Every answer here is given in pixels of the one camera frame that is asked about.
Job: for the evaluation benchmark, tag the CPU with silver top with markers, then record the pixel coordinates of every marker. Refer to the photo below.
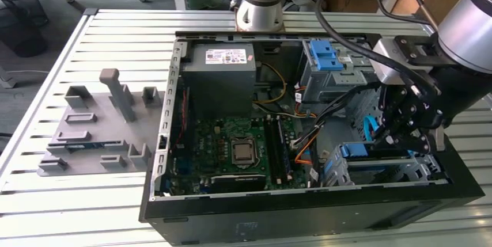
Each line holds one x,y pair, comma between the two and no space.
242,152

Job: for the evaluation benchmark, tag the black graphics card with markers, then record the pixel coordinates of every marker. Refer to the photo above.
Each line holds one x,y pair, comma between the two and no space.
238,182

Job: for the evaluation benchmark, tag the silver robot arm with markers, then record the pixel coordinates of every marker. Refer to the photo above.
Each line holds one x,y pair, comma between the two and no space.
468,28

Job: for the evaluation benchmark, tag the grey power supply unit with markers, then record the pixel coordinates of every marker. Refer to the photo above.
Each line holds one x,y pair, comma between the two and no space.
219,85

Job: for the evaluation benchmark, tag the silver drive cage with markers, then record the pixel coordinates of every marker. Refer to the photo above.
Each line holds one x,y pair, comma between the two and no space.
338,85

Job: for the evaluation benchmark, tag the green motherboard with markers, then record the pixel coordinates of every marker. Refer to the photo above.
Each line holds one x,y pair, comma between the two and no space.
215,132

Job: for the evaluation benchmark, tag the grey parts rack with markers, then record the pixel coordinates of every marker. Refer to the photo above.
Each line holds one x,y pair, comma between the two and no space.
107,130

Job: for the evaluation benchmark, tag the black camera bracket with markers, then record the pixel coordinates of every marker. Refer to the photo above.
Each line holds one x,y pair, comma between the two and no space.
417,49

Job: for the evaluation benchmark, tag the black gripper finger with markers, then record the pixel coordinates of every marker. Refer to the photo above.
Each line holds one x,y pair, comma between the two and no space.
396,106
427,137

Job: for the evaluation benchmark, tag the CPU socket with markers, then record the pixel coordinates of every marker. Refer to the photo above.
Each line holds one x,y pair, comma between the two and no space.
242,139

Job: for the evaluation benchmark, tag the hard disk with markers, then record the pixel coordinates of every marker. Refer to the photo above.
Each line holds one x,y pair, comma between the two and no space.
356,150

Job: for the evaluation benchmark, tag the grey metal foot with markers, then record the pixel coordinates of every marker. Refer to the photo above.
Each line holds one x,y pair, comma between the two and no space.
7,81

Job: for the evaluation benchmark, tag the silver disk bay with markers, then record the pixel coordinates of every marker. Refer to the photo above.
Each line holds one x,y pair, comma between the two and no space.
384,163

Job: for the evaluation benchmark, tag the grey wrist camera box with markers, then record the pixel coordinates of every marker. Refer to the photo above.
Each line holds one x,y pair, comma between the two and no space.
384,48

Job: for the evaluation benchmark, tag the black PC case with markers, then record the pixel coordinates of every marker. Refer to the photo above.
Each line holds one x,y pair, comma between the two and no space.
308,221

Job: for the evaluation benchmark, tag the black RAM stick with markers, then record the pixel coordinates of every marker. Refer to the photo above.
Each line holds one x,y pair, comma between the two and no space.
284,149

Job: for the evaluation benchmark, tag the blue plastic drive latch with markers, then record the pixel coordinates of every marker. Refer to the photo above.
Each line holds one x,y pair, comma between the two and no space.
325,57

